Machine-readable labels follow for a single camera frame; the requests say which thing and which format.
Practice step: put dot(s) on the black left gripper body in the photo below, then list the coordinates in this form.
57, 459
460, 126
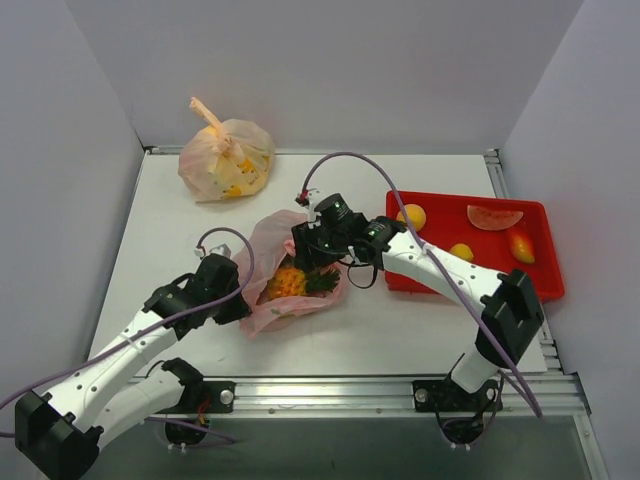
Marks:
235, 307

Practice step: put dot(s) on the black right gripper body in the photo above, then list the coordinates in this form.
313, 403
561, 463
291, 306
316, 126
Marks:
307, 248

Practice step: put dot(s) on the orange toy pineapple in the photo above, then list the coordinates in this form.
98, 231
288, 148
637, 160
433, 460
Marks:
289, 281

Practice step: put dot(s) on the pink plastic bag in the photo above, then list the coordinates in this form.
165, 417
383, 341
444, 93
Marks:
271, 247

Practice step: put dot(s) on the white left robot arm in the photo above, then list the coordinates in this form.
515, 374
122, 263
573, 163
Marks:
63, 430

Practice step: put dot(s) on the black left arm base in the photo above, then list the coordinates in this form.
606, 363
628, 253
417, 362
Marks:
200, 397

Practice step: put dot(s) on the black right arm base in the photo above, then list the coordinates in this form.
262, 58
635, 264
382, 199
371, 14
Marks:
463, 418

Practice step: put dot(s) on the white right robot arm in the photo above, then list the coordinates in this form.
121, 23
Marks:
505, 305

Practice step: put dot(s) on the orange fruit with leaf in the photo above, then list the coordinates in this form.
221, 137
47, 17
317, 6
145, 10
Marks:
413, 215

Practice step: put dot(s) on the orange plastic bag with fruit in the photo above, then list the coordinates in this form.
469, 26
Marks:
226, 159

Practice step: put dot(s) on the red plastic tray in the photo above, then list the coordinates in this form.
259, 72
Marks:
447, 224

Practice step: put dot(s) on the small yellow lemon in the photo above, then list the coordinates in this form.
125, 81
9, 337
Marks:
462, 251

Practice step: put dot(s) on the watermelon slice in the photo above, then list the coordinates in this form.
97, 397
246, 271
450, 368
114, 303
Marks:
488, 219

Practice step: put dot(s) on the red yellow mango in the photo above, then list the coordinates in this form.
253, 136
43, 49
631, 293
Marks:
520, 245

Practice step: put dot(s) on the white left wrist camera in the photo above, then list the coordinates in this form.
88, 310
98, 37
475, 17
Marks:
222, 250

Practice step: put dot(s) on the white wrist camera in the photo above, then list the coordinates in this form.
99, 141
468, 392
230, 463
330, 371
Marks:
310, 199
222, 250

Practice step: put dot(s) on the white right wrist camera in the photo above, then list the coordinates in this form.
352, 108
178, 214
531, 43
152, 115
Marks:
310, 199

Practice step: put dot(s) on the aluminium front rail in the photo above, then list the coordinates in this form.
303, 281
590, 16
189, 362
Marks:
557, 395

